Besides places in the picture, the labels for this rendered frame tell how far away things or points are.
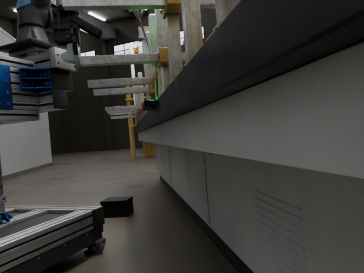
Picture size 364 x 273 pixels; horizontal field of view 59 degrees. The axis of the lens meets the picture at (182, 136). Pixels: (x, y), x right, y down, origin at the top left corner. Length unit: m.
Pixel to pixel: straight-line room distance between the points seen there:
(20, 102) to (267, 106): 1.28
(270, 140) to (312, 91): 0.10
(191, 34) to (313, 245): 0.52
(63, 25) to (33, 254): 0.86
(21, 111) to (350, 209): 1.30
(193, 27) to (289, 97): 0.43
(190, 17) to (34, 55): 1.03
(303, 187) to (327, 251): 0.13
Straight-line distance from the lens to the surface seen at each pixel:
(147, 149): 9.21
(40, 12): 1.77
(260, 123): 0.42
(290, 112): 0.35
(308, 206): 0.75
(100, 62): 1.18
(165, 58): 1.16
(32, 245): 1.42
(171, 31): 1.00
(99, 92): 1.67
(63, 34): 1.20
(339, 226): 0.67
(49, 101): 1.57
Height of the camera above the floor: 0.57
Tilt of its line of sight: 1 degrees down
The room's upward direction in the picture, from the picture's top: 5 degrees counter-clockwise
